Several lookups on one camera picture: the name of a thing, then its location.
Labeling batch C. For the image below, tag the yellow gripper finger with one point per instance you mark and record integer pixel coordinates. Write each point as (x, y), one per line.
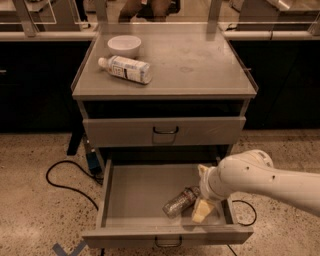
(202, 169)
(202, 209)

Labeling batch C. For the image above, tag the clear plastic water bottle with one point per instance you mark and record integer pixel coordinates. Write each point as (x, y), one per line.
(181, 202)

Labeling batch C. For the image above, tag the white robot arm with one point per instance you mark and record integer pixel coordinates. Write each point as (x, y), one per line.
(253, 172)

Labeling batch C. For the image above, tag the closed grey top drawer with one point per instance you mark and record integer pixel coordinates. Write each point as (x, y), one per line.
(194, 131)

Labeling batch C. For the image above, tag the open grey middle drawer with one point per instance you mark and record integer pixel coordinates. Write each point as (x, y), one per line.
(130, 210)

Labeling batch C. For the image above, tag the grey drawer cabinet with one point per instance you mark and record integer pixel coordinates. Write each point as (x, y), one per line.
(195, 73)

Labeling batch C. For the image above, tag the white labelled drink bottle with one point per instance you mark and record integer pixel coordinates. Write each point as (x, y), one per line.
(126, 68)

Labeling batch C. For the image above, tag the blue power box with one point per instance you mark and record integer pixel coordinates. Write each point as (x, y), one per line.
(93, 163)

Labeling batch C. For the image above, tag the white bowl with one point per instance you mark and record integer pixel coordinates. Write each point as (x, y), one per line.
(124, 45)

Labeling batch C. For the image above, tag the person in brown trousers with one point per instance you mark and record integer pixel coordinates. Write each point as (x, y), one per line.
(151, 10)

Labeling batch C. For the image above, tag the black top drawer handle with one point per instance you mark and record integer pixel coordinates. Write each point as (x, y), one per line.
(163, 131)

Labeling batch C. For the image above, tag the black drawer handle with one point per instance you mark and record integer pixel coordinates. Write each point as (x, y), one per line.
(161, 242)
(163, 131)

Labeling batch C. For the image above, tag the black middle drawer handle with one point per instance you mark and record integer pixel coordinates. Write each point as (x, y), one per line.
(161, 242)

